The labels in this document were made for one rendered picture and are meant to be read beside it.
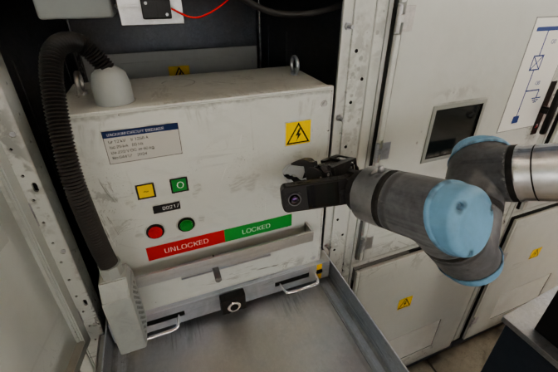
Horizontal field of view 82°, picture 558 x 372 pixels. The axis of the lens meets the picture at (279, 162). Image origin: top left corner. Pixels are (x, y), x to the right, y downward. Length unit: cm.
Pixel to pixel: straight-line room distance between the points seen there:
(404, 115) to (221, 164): 45
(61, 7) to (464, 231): 66
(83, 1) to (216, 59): 67
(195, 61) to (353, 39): 68
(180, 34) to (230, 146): 83
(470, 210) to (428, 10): 47
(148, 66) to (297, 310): 91
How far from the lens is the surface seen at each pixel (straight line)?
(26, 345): 80
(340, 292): 93
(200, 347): 86
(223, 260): 73
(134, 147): 60
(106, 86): 60
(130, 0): 62
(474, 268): 54
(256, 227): 75
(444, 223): 43
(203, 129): 60
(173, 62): 123
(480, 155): 60
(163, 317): 86
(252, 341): 85
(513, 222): 153
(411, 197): 45
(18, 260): 75
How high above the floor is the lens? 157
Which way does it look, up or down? 29 degrees down
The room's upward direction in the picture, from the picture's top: straight up
